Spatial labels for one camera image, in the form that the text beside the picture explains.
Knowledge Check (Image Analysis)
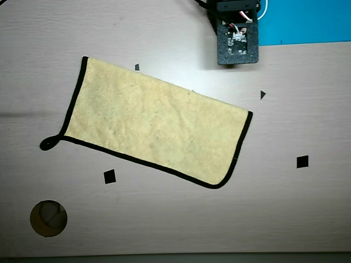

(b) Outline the red and white wire bundle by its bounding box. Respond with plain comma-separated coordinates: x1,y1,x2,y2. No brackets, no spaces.
226,10,253,37

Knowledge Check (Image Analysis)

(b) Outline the yellow towel with black trim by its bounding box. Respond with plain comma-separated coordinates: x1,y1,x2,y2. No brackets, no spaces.
39,56,253,190

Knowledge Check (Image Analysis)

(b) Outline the white cable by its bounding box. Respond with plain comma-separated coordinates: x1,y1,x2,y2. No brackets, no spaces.
256,0,269,20

